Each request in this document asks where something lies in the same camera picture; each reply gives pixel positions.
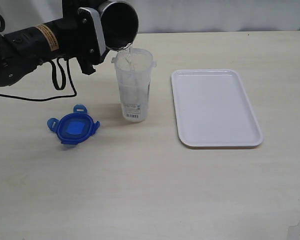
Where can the white rectangular plastic tray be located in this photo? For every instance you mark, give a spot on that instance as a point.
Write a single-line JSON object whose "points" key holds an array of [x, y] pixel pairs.
{"points": [[212, 110]]}

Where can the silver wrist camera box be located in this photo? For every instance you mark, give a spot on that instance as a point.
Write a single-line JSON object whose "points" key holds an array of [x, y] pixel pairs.
{"points": [[91, 30]]}

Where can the clear plastic tall container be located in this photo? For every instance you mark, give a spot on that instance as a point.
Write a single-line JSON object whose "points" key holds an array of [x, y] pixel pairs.
{"points": [[133, 69]]}

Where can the blue plastic snap lid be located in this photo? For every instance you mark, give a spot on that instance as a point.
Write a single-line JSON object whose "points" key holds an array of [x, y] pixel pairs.
{"points": [[74, 128]]}

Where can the stainless steel cup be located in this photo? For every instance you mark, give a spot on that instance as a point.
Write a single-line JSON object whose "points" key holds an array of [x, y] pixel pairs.
{"points": [[120, 24]]}

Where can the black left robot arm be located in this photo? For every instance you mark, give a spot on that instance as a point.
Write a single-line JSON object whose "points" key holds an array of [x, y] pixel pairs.
{"points": [[22, 51]]}

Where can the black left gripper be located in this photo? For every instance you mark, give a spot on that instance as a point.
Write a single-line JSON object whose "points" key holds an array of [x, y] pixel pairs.
{"points": [[70, 15]]}

